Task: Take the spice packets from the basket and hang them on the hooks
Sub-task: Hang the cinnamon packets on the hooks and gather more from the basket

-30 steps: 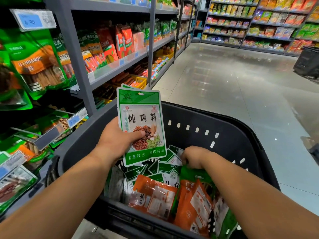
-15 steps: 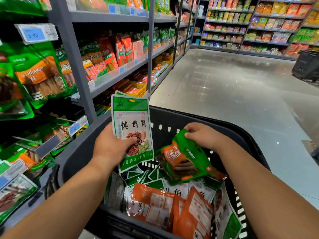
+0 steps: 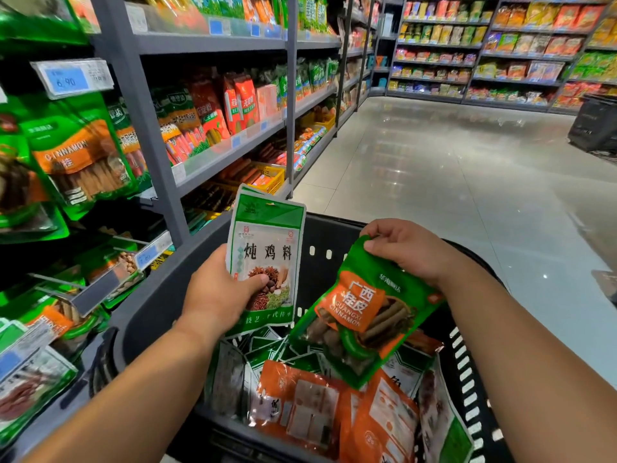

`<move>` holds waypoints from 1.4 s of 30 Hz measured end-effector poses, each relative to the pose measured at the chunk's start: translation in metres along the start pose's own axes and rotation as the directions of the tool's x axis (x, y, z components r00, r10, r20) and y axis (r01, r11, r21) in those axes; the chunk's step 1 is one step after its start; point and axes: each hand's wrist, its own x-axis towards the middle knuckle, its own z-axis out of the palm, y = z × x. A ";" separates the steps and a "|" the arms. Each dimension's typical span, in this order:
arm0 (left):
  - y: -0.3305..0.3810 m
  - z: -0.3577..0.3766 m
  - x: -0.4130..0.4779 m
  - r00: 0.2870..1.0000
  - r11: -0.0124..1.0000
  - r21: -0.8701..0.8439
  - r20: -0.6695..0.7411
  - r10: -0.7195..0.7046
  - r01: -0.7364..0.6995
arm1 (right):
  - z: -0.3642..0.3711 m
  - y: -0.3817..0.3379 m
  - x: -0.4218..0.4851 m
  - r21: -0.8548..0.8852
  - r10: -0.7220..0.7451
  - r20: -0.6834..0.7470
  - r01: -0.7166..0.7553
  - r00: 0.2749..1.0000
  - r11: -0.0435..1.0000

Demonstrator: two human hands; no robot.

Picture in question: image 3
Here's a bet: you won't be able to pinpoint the blue white price tag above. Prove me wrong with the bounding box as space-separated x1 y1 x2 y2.
133 231 175 273
0 318 59 382
31 59 115 100

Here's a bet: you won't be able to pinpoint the green Guangxi cinnamon packet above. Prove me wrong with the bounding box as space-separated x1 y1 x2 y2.
289 236 447 390

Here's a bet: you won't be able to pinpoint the green leaf packets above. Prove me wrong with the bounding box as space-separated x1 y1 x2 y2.
0 0 93 46

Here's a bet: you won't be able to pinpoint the row of red orange packets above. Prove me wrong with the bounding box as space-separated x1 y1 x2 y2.
152 70 262 165

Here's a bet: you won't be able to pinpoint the person's left forearm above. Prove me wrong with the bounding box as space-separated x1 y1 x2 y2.
24 313 237 463

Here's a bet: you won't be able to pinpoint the black shopping basket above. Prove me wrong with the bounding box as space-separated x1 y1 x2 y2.
91 212 517 463

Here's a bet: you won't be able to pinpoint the gray metal shelving unit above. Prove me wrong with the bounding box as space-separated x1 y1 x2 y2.
366 0 617 112
91 0 387 242

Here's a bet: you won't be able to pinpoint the yellow display trays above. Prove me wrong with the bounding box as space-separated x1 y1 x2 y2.
183 154 289 228

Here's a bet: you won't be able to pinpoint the row of green white packets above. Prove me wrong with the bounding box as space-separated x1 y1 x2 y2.
0 318 80 449

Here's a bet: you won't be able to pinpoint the person's left hand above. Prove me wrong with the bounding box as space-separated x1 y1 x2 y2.
178 244 271 336

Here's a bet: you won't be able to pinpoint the green white stew seasoning packet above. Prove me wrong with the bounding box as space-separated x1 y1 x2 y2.
226 185 307 336

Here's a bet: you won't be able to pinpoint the rows of colourful packaged goods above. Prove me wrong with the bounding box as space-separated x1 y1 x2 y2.
386 0 617 104

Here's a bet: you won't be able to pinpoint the person's right hand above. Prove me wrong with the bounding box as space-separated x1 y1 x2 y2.
359 217 474 291

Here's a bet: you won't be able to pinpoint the pile of packets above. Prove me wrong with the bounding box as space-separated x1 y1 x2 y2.
207 318 478 463

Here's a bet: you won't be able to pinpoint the person's right forearm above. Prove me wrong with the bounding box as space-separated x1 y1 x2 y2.
434 260 617 463

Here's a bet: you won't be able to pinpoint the green orange Guangxi cinnamon bags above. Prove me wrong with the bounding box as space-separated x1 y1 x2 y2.
14 91 150 220
0 111 71 245

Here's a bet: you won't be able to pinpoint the row of green snack packets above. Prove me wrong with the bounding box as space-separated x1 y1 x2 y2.
297 0 334 35

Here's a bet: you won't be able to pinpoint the row of teal yellow packets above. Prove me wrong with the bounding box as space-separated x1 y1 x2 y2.
130 0 285 35

